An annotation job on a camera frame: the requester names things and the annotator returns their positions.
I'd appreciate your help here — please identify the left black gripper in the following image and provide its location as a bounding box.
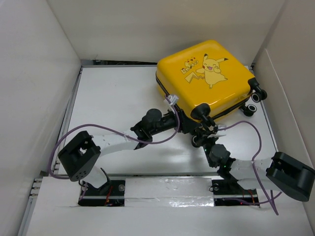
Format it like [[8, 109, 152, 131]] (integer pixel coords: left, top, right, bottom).
[[150, 106, 199, 136]]

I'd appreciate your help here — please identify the yellow suitcase with grey lining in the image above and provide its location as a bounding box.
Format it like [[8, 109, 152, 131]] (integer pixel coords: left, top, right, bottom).
[[155, 39, 268, 148]]

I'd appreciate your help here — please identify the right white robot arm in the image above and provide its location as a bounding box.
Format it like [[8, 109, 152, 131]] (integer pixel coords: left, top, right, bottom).
[[203, 143, 315, 202]]

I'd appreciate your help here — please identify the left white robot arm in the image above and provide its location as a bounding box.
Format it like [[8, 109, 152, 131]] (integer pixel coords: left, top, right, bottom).
[[58, 109, 200, 195]]

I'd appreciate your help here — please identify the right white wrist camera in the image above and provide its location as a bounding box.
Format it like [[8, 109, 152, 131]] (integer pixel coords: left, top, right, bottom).
[[208, 124, 227, 138]]

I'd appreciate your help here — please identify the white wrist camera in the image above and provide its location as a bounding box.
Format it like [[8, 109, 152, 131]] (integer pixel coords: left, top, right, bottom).
[[163, 94, 179, 107], [208, 124, 227, 138]]

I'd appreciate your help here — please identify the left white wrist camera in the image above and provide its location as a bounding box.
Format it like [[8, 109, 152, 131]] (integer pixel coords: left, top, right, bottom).
[[163, 94, 179, 107]]

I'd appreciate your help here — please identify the aluminium mounting rail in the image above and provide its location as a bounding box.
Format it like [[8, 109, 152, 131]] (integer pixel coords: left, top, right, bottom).
[[29, 172, 298, 207]]

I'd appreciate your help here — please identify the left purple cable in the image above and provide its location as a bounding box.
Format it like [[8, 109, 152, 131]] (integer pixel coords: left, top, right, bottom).
[[48, 94, 182, 205]]

